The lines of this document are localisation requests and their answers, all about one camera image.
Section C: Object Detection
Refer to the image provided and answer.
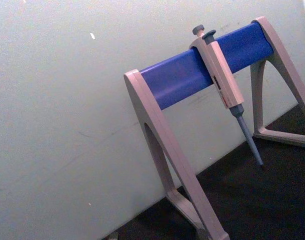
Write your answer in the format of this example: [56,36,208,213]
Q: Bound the grey pipette with blue shaft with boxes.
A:
[188,24,264,168]

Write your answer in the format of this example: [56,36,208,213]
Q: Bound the black table cloth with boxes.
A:
[101,93,305,240]

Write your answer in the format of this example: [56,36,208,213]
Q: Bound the grey pipette stand blue bar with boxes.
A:
[123,16,305,240]

